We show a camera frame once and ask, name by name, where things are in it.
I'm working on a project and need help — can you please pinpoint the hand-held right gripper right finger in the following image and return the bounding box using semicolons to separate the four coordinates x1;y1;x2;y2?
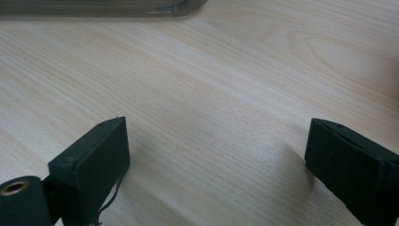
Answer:
304;118;399;226

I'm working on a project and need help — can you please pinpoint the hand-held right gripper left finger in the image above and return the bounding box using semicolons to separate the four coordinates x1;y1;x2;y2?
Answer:
47;116;131;226

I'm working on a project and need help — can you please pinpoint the translucent grey storage box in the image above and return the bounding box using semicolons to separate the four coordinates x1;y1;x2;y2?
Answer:
0;0;209;18

